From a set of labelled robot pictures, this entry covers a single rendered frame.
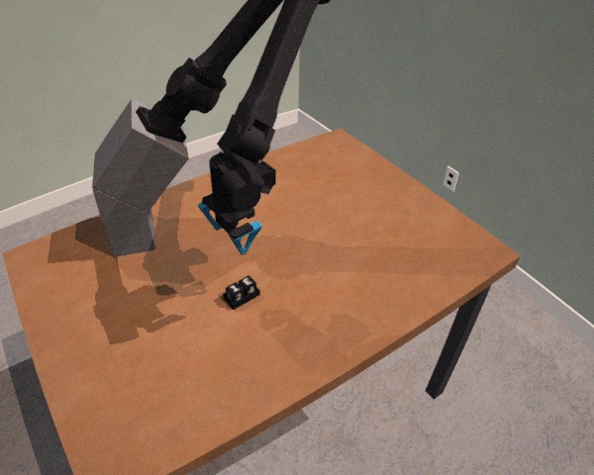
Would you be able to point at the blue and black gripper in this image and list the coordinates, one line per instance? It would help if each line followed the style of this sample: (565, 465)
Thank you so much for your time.
(228, 219)

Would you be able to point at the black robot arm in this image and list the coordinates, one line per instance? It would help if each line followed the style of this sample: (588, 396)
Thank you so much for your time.
(237, 171)

